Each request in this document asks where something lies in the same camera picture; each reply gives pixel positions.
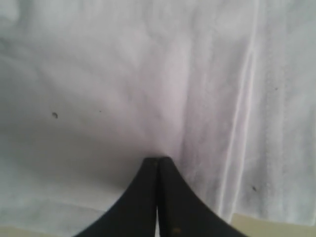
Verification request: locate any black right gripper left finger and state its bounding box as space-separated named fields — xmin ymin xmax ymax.
xmin=76 ymin=158 xmax=158 ymax=237

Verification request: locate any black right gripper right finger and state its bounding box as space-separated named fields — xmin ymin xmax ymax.
xmin=157 ymin=158 xmax=243 ymax=237

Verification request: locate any white t-shirt red print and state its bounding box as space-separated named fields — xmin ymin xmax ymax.
xmin=0 ymin=0 xmax=316 ymax=236

